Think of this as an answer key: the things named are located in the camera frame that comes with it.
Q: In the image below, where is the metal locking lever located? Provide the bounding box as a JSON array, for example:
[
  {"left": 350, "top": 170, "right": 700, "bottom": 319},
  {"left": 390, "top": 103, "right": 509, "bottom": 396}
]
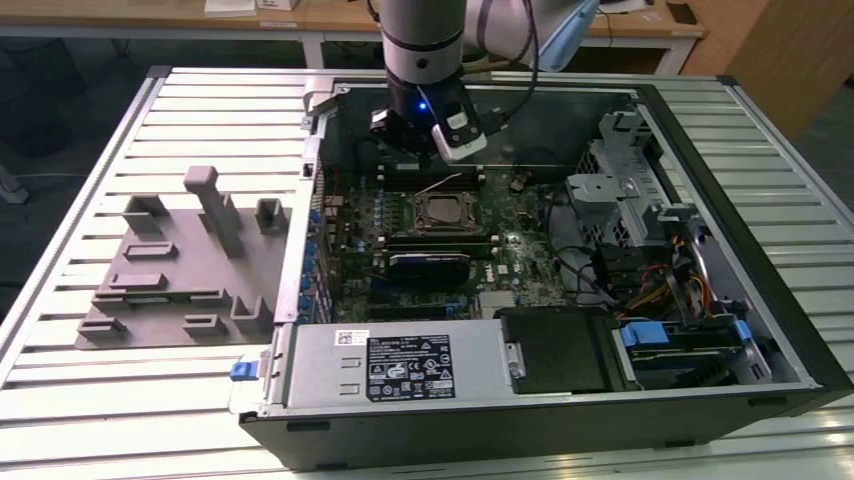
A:
[{"left": 414, "top": 171, "right": 468, "bottom": 195}]

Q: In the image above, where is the silver CPU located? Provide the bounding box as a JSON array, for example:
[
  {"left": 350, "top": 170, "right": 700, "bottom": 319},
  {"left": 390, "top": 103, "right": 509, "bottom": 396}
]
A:
[{"left": 426, "top": 197, "right": 469, "bottom": 224}]

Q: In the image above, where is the CPU socket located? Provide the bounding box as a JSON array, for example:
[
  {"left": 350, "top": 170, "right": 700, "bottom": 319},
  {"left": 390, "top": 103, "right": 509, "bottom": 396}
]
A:
[{"left": 408, "top": 191, "right": 488, "bottom": 237}]

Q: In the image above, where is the grey case latch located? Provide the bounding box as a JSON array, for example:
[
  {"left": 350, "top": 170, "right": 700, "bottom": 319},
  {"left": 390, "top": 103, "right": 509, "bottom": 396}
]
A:
[{"left": 301, "top": 76, "right": 337, "bottom": 123}]

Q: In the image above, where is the pale blue teach pendant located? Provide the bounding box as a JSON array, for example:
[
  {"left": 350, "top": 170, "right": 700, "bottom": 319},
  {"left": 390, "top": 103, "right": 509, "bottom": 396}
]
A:
[{"left": 537, "top": 0, "right": 602, "bottom": 71}]

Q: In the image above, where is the green motherboard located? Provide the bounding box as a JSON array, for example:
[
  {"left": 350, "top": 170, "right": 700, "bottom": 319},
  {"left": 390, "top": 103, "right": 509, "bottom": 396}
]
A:
[{"left": 318, "top": 167, "right": 580, "bottom": 325}]

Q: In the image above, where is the metal disk bay cage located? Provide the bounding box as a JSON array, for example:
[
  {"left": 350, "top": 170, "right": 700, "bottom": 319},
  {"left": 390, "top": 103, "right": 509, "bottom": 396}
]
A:
[{"left": 564, "top": 110, "right": 673, "bottom": 251}]

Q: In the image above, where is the white paper sheet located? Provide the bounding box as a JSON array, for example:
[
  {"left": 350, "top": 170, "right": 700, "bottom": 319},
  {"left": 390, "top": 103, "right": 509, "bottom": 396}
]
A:
[{"left": 203, "top": 0, "right": 260, "bottom": 15}]

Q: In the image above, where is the black expansion slot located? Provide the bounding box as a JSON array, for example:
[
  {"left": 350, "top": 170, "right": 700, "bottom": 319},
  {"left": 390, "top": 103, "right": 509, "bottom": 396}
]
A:
[{"left": 366, "top": 303, "right": 453, "bottom": 322}]

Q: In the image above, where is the silver chipset heatsink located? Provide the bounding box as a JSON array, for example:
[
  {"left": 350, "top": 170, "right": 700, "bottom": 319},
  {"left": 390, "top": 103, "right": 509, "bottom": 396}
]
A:
[{"left": 478, "top": 291, "right": 521, "bottom": 320}]

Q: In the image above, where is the wooden desk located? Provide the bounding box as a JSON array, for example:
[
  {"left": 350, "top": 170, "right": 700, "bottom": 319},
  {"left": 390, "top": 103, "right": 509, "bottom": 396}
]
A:
[{"left": 0, "top": 0, "right": 711, "bottom": 76}]

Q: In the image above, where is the grey plastic clip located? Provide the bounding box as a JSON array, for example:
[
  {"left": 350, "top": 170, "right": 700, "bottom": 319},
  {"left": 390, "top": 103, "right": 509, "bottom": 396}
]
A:
[{"left": 656, "top": 203, "right": 701, "bottom": 225}]

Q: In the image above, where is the grey parts rack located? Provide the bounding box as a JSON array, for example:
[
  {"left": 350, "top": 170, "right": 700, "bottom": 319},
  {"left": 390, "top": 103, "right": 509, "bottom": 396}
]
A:
[{"left": 71, "top": 164, "right": 296, "bottom": 351}]

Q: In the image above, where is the black drive cover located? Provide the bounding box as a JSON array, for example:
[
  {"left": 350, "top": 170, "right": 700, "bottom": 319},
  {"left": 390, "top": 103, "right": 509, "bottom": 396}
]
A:
[{"left": 494, "top": 306, "right": 629, "bottom": 395}]

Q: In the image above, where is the silver power supply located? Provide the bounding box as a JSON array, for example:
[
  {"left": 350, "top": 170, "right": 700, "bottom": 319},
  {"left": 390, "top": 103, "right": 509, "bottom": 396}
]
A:
[{"left": 264, "top": 319, "right": 521, "bottom": 417}]

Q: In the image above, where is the blue disk carrier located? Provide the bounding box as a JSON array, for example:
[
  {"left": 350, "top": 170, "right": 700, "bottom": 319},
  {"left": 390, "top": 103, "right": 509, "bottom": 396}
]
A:
[{"left": 617, "top": 321, "right": 740, "bottom": 364}]

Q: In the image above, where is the blue power supply latch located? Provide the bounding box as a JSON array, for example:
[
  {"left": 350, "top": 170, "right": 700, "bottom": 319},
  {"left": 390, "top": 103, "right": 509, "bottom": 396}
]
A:
[{"left": 229, "top": 356, "right": 261, "bottom": 385}]

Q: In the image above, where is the wooden cabinet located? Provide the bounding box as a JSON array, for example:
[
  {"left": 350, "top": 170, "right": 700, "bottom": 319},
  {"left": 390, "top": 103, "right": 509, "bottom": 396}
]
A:
[{"left": 680, "top": 0, "right": 854, "bottom": 146}]

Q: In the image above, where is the black PC case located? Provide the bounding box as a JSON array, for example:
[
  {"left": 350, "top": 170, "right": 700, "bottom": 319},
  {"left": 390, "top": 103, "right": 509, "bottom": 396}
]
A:
[{"left": 230, "top": 74, "right": 854, "bottom": 474}]

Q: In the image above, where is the blue bay clip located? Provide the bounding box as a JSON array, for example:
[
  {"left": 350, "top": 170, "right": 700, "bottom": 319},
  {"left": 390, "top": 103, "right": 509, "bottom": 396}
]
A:
[{"left": 729, "top": 318, "right": 761, "bottom": 355}]

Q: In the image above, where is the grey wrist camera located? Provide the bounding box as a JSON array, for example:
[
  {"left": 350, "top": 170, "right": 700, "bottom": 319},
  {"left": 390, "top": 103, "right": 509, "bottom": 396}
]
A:
[{"left": 369, "top": 107, "right": 406, "bottom": 137}]

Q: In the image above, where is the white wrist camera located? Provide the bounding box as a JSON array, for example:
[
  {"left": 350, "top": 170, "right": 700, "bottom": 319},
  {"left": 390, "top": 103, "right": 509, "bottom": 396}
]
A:
[{"left": 430, "top": 97, "right": 490, "bottom": 162}]

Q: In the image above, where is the black camera cable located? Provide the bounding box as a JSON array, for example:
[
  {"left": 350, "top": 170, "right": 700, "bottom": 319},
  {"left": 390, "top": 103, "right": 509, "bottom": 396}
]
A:
[{"left": 490, "top": 0, "right": 541, "bottom": 136}]

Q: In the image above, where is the black wire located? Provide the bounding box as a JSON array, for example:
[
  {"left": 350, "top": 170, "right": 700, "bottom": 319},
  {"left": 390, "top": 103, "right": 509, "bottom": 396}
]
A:
[{"left": 548, "top": 243, "right": 620, "bottom": 307}]

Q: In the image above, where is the orange yellow wire bundle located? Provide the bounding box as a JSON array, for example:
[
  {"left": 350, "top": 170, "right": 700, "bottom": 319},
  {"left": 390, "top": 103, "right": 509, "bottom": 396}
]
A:
[{"left": 617, "top": 262, "right": 713, "bottom": 322}]

